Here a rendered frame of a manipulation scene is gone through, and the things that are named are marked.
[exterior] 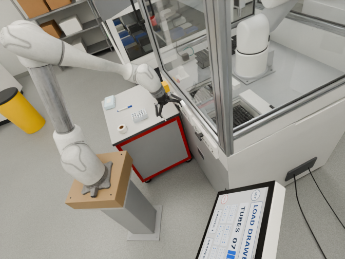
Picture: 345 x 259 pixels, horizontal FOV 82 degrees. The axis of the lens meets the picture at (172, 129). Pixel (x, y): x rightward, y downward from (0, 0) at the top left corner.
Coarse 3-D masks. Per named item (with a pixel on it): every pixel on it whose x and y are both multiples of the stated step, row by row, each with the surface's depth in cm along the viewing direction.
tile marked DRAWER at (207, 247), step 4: (208, 240) 73; (212, 240) 72; (204, 244) 74; (208, 244) 72; (204, 248) 73; (208, 248) 71; (204, 252) 71; (208, 252) 69; (200, 256) 72; (204, 256) 70
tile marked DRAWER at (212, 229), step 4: (216, 212) 80; (220, 212) 78; (216, 216) 78; (220, 216) 76; (212, 220) 79; (216, 220) 77; (212, 224) 78; (216, 224) 75; (212, 228) 76; (216, 228) 74; (208, 232) 76; (212, 232) 74
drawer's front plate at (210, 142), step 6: (192, 120) 129; (198, 126) 121; (198, 132) 128; (204, 132) 117; (204, 138) 120; (210, 138) 113; (210, 144) 113; (210, 150) 119; (216, 150) 110; (216, 156) 114
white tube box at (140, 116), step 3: (144, 108) 166; (138, 111) 166; (141, 111) 166; (144, 111) 165; (132, 114) 165; (135, 114) 164; (138, 114) 163; (141, 114) 162; (132, 117) 162; (138, 117) 162; (141, 117) 161; (144, 117) 162; (147, 117) 163; (135, 120) 161; (138, 120) 162
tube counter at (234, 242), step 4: (232, 236) 64; (232, 240) 63; (236, 240) 61; (232, 244) 62; (236, 244) 61; (228, 248) 62; (232, 248) 61; (236, 248) 60; (228, 252) 61; (232, 252) 60; (236, 252) 59; (228, 256) 60; (232, 256) 59
